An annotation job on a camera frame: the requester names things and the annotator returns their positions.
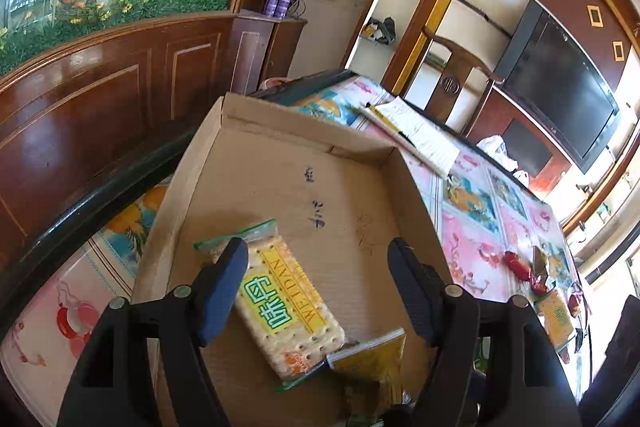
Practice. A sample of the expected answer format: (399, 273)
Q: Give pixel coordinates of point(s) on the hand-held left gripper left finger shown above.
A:
(225, 287)

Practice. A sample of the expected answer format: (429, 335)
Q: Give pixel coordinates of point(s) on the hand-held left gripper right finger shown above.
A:
(407, 287)

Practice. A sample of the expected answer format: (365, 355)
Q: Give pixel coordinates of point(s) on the yellow label cracker packet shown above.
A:
(285, 307)

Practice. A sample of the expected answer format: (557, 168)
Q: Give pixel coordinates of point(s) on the cardboard box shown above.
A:
(310, 187)

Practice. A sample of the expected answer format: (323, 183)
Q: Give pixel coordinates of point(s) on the yellow snack packet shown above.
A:
(372, 364)

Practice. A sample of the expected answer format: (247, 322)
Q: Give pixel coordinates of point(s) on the printed fruit tablecloth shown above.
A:
(470, 227)

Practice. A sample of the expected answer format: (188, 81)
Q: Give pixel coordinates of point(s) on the long red snack packet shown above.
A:
(517, 265)

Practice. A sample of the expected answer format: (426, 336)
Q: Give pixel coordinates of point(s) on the red pictured snack packet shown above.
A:
(541, 286)

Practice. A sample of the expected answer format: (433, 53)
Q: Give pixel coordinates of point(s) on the olive green snack packet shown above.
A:
(547, 263)

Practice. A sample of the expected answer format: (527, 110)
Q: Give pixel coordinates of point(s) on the yellow black pen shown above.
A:
(405, 137)

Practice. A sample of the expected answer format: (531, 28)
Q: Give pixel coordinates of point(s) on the green end cracker packet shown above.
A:
(556, 319)

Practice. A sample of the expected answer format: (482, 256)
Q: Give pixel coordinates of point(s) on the white notebook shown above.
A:
(420, 132)

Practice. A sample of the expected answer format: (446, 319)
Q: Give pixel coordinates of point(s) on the small white plastic bag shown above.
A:
(521, 178)

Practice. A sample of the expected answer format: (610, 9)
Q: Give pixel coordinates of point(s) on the large white plastic bag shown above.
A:
(495, 147)

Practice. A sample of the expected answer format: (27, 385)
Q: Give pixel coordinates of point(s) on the black glass cabinet door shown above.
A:
(527, 147)

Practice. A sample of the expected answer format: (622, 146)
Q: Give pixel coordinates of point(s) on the wooden chair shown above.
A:
(452, 84)

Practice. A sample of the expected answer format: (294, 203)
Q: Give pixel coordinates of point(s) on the wooden cabinet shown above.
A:
(100, 97)

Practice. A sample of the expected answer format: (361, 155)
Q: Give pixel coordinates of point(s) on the black television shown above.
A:
(555, 87)

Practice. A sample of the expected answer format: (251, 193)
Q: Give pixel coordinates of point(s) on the dark bag on shelf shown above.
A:
(380, 31)

